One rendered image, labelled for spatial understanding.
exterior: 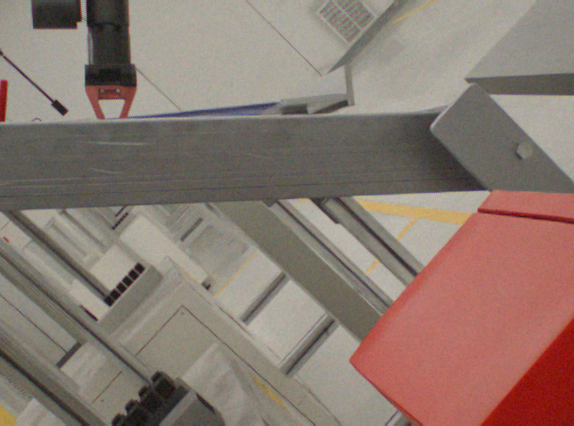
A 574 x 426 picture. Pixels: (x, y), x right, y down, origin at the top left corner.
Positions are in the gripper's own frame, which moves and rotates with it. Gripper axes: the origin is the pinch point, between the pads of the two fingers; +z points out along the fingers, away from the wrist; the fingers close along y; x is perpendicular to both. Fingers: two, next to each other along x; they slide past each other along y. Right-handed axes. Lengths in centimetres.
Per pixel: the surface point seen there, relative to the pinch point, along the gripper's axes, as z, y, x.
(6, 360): 31.6, -10.5, -16.3
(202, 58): -102, -748, 88
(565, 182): 7, 65, 32
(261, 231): 15.8, -29.5, 24.7
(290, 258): 20.8, -29.5, 29.6
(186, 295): 34, -85, 15
